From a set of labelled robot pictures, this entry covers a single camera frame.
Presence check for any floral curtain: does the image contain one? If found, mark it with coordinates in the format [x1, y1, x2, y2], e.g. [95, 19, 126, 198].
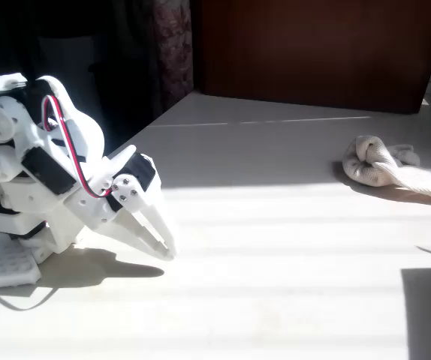
[151, 0, 194, 112]

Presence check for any brown wooden cabinet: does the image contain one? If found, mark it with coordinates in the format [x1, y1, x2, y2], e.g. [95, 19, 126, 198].
[200, 0, 431, 116]

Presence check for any red white black servo cable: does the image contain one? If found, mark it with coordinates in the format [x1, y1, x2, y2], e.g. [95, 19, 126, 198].
[41, 94, 114, 200]

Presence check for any white perforated base plate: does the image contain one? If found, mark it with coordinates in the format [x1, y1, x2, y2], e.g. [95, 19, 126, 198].
[0, 235, 42, 292]

